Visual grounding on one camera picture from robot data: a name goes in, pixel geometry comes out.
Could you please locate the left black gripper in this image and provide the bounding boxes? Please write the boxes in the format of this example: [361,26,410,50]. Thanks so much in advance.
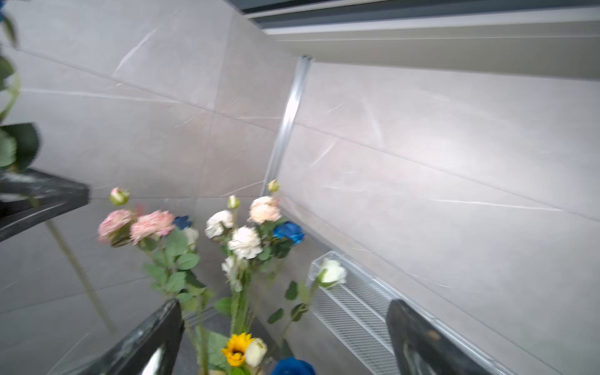
[1,169,89,242]

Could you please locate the peach rose pair top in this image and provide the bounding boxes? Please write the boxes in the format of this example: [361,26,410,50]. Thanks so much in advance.
[249,196,281,225]

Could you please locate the pink rose lower left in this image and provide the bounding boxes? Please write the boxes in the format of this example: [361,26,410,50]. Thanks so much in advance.
[98,209,135,247]

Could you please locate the pink rose middle left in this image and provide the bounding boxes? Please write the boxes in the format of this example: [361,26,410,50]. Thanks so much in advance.
[130,210,176,245]

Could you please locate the pink rose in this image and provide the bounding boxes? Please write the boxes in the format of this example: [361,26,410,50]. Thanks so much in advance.
[98,209,135,247]
[130,210,176,245]

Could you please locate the small white rose left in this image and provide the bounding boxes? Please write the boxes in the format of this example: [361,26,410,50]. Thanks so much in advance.
[205,210,234,238]

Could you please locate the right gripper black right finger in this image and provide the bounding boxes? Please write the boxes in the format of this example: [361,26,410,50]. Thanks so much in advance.
[386,299,490,375]

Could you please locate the blue rose top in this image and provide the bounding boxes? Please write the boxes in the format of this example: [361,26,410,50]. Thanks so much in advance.
[273,221,305,245]

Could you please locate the pink rose bud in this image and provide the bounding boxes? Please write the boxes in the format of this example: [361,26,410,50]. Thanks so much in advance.
[109,187,131,206]

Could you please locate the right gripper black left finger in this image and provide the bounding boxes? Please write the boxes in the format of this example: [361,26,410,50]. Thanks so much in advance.
[79,298,184,375]

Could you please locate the blue rose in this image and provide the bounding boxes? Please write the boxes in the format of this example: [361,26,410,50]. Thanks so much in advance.
[273,221,305,245]
[271,358,316,375]

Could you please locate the white rose tall stem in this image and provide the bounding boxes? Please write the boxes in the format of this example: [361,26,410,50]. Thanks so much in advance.
[317,259,348,288]

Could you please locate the blue rose in grey vase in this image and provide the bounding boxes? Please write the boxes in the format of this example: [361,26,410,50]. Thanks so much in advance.
[271,358,316,375]

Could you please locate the small yellow sunflower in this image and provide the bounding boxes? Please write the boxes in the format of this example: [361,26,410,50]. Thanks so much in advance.
[221,333,255,367]

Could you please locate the cream tulip bud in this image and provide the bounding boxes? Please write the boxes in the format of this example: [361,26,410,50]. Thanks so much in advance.
[245,338,268,368]

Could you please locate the white rose centre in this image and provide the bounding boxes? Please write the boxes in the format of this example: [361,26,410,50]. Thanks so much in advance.
[227,227,263,259]

